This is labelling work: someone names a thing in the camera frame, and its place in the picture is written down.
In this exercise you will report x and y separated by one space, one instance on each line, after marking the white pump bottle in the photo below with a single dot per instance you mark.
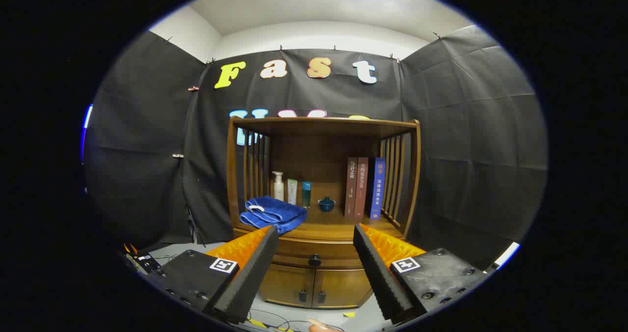
278 190

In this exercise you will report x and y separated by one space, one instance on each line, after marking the folded blue towel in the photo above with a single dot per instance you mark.
272 212

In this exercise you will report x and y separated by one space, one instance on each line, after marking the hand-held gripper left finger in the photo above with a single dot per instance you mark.
252 278

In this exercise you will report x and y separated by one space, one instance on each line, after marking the white and green tube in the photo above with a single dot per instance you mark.
292 192

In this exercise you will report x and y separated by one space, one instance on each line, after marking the wooden drawer with black knob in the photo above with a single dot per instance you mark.
304 248

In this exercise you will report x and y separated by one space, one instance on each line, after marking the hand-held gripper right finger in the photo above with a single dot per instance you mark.
378 278

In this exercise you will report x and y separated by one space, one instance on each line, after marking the dark brown book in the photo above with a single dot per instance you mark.
350 190

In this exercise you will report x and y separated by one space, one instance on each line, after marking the wooden cabinet door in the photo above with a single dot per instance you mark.
287 285
341 288

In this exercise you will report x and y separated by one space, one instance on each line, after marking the yellow and black floor tape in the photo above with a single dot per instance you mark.
257 323

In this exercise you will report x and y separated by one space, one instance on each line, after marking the reddish brown book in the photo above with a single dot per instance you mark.
361 190

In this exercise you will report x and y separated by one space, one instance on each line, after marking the wooden cabinet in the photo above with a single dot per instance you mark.
319 155

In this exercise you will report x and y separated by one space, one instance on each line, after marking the black floor equipment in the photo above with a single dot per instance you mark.
147 262

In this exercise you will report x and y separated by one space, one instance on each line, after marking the wooden countertop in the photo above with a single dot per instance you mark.
333 224

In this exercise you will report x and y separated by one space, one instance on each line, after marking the dark blue lidded teacup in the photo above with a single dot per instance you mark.
327 205

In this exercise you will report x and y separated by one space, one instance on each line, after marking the teal bottle with blue cap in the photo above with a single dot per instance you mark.
306 194

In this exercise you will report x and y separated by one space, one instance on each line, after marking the blue book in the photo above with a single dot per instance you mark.
378 190

